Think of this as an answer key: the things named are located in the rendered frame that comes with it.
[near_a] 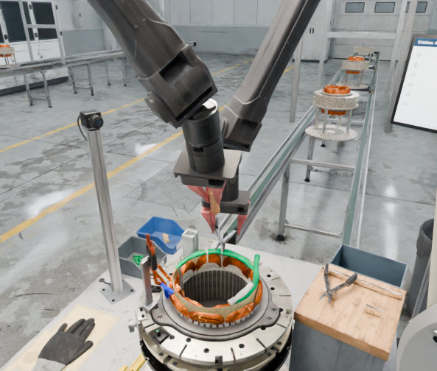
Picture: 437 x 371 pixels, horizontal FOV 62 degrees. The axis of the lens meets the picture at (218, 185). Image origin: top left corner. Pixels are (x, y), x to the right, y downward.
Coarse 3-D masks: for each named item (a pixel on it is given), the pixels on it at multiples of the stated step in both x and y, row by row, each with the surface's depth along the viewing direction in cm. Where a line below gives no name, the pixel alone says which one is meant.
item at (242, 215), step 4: (248, 204) 82; (220, 208) 79; (224, 208) 79; (228, 208) 79; (232, 208) 79; (236, 208) 78; (240, 208) 80; (248, 208) 81; (220, 212) 80; (224, 212) 79; (228, 212) 79; (232, 212) 79; (236, 212) 79; (240, 212) 79; (244, 212) 79; (240, 216) 79; (244, 216) 79; (240, 220) 80; (244, 220) 80; (240, 224) 81; (240, 228) 82
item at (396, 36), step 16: (416, 0) 254; (400, 16) 387; (336, 32) 416; (352, 32) 410; (368, 32) 404; (400, 32) 392; (320, 64) 436; (400, 64) 273; (320, 80) 443; (400, 80) 277
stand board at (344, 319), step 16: (320, 272) 88; (352, 272) 88; (320, 288) 83; (352, 288) 83; (304, 304) 79; (320, 304) 79; (336, 304) 79; (352, 304) 79; (368, 304) 79; (384, 304) 79; (400, 304) 79; (304, 320) 76; (320, 320) 74; (336, 320) 74; (352, 320) 74; (368, 320) 74; (384, 320) 74; (336, 336) 73; (352, 336) 71; (368, 336) 71; (384, 336) 71; (368, 352) 70; (384, 352) 68
